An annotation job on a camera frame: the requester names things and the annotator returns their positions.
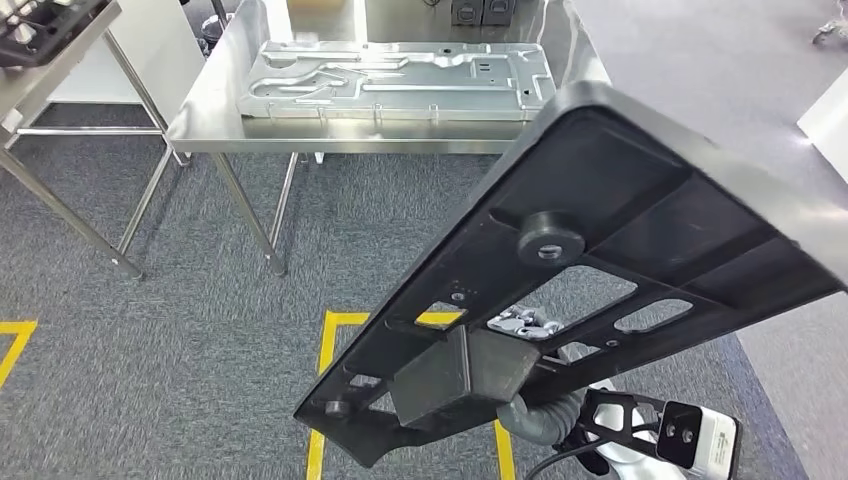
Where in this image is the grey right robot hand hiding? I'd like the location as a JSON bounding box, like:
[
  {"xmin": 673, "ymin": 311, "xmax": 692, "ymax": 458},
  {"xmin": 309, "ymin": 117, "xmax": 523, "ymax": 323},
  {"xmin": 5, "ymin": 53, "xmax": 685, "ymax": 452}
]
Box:
[{"xmin": 486, "ymin": 303, "xmax": 566, "ymax": 343}]

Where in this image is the black plastic mounting plate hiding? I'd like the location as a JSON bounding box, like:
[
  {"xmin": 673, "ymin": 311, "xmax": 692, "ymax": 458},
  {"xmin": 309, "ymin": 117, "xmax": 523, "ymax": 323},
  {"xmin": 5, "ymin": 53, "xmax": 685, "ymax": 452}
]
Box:
[
  {"xmin": 0, "ymin": 0, "xmax": 111, "ymax": 68},
  {"xmin": 293, "ymin": 80, "xmax": 848, "ymax": 470}
]

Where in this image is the stainless steel workbench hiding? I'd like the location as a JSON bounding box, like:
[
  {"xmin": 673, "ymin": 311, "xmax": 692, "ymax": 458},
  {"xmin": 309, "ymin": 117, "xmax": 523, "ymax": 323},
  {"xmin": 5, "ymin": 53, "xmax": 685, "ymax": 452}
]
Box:
[{"xmin": 165, "ymin": 0, "xmax": 611, "ymax": 278}]

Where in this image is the stamped silver metal panel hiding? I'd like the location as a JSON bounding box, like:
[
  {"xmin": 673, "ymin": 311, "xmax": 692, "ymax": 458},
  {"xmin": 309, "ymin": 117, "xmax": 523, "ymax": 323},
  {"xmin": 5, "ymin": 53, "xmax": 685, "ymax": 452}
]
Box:
[{"xmin": 236, "ymin": 39, "xmax": 558, "ymax": 123}]

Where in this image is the white partition board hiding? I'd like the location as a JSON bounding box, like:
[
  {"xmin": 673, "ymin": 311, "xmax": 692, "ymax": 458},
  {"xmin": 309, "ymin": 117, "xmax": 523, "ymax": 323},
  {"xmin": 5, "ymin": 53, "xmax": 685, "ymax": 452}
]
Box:
[{"xmin": 796, "ymin": 84, "xmax": 848, "ymax": 185}]

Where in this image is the grey wheeled chair base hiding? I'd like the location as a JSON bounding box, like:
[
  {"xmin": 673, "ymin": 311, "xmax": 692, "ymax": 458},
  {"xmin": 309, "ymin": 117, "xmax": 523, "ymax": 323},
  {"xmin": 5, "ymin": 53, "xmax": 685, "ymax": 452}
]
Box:
[{"xmin": 813, "ymin": 0, "xmax": 848, "ymax": 46}]

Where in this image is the white cabinet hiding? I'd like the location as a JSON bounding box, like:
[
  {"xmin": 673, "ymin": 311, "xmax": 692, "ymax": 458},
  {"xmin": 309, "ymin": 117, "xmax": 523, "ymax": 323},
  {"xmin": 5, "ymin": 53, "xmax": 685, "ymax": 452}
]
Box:
[{"xmin": 46, "ymin": 0, "xmax": 208, "ymax": 107}]

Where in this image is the stainless steel table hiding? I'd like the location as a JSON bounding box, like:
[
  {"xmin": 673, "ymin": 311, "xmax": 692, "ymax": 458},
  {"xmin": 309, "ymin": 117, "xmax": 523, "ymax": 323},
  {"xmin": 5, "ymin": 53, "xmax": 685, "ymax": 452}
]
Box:
[{"xmin": 0, "ymin": 0, "xmax": 193, "ymax": 281}]

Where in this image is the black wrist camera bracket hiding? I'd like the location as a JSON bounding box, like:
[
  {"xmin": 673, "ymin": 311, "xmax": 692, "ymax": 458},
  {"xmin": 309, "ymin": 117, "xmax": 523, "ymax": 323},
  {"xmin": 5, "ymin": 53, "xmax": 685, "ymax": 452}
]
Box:
[{"xmin": 576, "ymin": 387, "xmax": 667, "ymax": 458}]

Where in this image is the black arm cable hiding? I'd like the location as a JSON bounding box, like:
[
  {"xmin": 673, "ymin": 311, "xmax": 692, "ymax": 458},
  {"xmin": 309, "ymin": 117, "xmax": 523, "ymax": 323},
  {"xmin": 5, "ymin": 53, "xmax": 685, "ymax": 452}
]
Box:
[{"xmin": 523, "ymin": 440, "xmax": 598, "ymax": 480}]

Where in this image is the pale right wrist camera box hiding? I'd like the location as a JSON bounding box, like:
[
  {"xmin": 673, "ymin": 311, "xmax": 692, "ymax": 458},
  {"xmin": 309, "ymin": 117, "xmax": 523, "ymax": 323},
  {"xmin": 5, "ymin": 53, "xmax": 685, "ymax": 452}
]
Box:
[{"xmin": 655, "ymin": 400, "xmax": 743, "ymax": 480}]

